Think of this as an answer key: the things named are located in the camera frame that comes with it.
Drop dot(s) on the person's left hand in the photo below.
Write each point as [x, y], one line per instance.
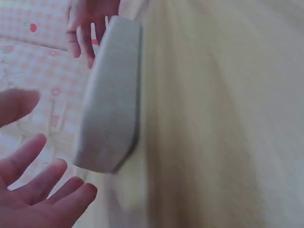
[26, 209]

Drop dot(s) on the person's right hand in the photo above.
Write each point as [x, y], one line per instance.
[91, 14]

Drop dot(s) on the person's left thumb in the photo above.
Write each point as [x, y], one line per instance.
[19, 105]

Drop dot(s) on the person's right fingers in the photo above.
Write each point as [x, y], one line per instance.
[85, 42]

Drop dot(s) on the grey oblong box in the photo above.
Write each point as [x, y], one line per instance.
[111, 95]

